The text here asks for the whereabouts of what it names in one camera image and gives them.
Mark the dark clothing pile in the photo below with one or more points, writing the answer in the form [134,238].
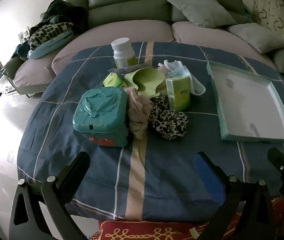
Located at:
[64,10]

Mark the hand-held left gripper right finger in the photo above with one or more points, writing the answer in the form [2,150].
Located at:
[208,177]

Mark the pink scrunchie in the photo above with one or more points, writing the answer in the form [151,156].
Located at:
[138,110]

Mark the leopard print scrunchie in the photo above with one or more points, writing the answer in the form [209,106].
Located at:
[169,125]

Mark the grey green sofa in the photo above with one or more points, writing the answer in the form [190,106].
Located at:
[127,10]

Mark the red patterned cushion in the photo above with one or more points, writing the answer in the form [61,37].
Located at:
[132,230]

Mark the light grey green pillow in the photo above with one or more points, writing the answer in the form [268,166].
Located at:
[202,7]

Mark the grey velvet pillow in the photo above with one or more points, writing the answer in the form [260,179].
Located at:
[257,36]

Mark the green tissue pack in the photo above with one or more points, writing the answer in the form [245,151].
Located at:
[111,81]
[179,92]

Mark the teal embossed plastic box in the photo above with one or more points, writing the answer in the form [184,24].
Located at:
[99,110]

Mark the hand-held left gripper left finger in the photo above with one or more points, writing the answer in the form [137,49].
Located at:
[78,165]

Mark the blue face mask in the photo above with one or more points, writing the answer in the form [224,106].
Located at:
[177,67]

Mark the mint green shallow tray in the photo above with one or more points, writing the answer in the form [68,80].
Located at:
[247,100]

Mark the white bottle green label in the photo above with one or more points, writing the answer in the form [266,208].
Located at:
[123,52]

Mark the black white patterned cushion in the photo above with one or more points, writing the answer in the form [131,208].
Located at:
[49,33]

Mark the blue plaid tablecloth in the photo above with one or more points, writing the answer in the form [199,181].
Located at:
[169,142]

